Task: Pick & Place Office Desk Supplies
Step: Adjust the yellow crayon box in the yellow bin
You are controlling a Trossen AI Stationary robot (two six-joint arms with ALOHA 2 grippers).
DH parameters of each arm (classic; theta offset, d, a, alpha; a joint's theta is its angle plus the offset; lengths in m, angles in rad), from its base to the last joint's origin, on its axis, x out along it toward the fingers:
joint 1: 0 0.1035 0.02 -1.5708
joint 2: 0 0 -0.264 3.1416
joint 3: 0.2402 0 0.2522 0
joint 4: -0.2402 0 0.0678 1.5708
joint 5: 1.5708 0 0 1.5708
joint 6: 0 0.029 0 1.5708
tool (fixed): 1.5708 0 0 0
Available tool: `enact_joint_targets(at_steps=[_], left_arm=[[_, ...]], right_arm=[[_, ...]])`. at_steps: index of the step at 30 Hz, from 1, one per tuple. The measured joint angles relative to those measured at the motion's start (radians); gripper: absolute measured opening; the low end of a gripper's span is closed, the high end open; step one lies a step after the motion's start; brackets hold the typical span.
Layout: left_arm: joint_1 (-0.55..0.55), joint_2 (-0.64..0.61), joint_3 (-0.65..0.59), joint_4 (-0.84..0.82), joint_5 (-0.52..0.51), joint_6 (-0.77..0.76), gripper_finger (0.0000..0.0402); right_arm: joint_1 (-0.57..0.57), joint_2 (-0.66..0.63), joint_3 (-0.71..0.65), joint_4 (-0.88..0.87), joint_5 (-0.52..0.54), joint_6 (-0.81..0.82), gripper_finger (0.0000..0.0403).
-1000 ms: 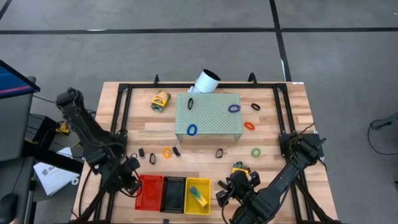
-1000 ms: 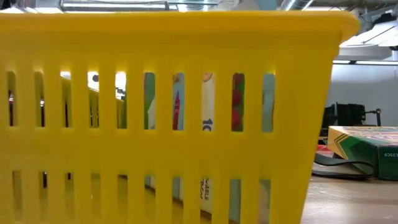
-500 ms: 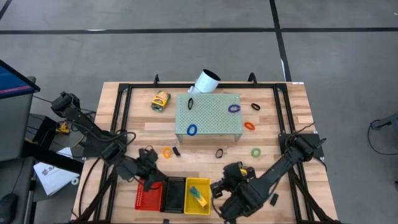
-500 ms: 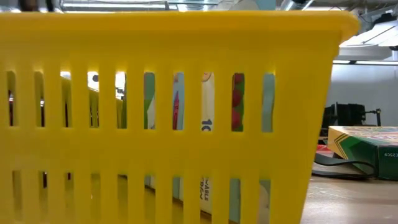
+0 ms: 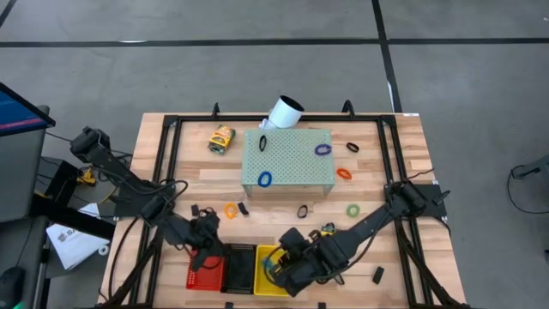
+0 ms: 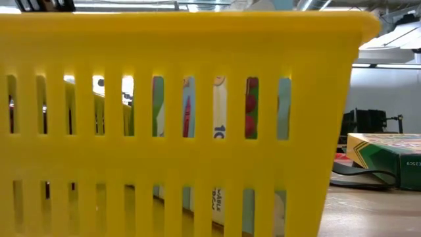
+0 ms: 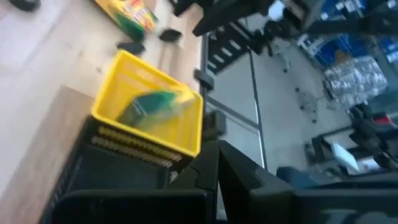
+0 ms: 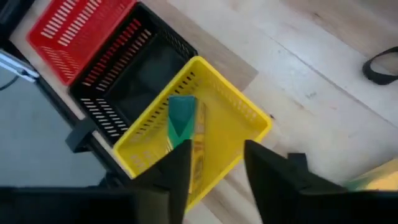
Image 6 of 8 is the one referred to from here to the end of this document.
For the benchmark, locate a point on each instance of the black robot workstation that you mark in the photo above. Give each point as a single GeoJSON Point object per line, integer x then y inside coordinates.
{"type": "Point", "coordinates": [368, 121]}

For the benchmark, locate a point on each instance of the ceiling light strip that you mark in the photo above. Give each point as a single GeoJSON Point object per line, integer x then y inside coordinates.
{"type": "Point", "coordinates": [398, 66]}
{"type": "Point", "coordinates": [360, 65]}

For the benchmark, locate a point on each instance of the silver spiral air duct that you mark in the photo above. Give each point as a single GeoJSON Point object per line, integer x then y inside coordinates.
{"type": "Point", "coordinates": [312, 4]}

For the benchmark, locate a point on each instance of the yellow plastic basket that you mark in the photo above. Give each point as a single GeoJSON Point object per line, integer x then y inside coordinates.
{"type": "Point", "coordinates": [210, 42]}

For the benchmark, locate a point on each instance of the orange spiral coil tie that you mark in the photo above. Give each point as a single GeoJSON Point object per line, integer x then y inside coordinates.
{"type": "Point", "coordinates": [342, 158]}

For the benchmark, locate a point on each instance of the crayon box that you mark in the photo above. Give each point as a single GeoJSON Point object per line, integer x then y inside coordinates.
{"type": "Point", "coordinates": [188, 112]}
{"type": "Point", "coordinates": [385, 154]}

